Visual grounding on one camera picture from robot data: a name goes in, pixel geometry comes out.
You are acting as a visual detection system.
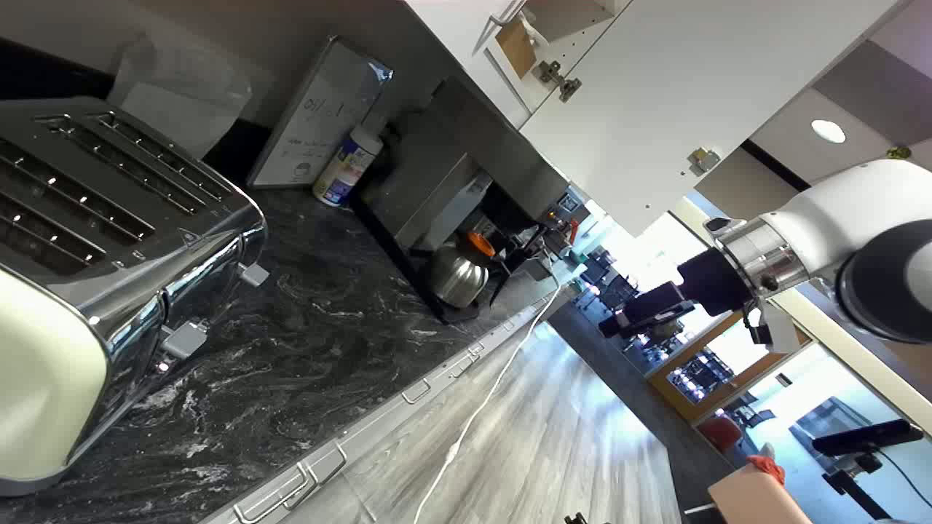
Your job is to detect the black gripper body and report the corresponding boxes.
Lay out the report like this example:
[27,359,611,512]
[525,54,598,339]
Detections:
[676,247,758,320]

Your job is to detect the wooden framed glass door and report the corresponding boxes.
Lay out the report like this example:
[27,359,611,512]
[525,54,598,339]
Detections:
[647,310,793,426]

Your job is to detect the metal door hinge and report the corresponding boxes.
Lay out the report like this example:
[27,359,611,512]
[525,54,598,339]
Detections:
[532,55,585,106]
[684,145,723,177]

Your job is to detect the dark office chairs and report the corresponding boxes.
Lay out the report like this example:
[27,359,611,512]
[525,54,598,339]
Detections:
[580,246,637,314]

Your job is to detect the red bin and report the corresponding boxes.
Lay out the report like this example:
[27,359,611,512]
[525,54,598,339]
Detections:
[700,412,746,455]

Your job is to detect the steel carafe orange lid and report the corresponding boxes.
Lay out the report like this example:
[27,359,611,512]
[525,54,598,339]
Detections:
[426,230,509,314]

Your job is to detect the round ceiling light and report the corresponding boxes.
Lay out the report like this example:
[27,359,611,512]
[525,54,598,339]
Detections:
[810,118,850,145]

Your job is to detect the peach coloured box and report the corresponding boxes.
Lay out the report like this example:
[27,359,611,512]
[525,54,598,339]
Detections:
[708,455,815,524]

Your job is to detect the steel drip coffee maker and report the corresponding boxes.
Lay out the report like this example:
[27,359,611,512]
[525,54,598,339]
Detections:
[353,103,547,326]

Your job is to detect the white wipes canister blue label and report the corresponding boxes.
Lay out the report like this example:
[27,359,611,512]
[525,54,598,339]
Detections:
[312,122,388,212]

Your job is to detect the grey toaster lever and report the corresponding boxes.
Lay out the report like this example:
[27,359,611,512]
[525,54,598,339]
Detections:
[158,320,210,365]
[237,259,274,292]

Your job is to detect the translucent plastic bag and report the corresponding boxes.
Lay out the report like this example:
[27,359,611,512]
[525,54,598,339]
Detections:
[106,33,257,158]

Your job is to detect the chrome and cream toaster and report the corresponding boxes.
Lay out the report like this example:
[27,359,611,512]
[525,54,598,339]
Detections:
[0,93,270,498]

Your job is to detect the white floor cable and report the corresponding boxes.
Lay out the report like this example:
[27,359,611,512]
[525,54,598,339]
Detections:
[410,279,577,524]

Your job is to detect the black camera on tripod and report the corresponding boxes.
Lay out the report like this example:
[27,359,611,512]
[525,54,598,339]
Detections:
[810,417,927,524]

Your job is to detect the metal cabinet handle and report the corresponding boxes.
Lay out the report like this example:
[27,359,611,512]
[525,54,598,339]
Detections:
[473,0,526,55]

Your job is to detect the white wall cabinet body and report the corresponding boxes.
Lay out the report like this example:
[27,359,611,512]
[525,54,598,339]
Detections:
[401,0,636,227]

